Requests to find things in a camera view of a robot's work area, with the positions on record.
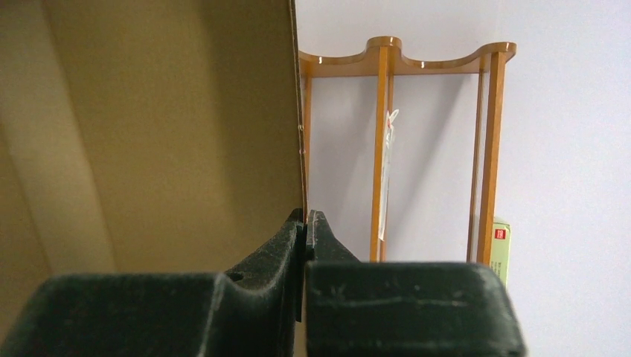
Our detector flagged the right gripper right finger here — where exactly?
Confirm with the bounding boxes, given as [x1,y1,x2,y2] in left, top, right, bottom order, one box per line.
[305,210,528,356]

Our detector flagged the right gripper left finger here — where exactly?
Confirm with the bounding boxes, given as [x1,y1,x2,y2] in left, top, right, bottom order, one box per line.
[1,209,305,356]

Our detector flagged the brown cardboard box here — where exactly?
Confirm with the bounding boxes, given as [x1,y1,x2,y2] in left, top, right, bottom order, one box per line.
[1,1,303,334]

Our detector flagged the orange wooden shelf rack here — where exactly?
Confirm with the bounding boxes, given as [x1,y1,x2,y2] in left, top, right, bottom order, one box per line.
[298,36,517,266]

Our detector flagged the green white box top shelf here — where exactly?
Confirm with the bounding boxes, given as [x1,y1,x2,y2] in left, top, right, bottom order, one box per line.
[490,217,511,286]

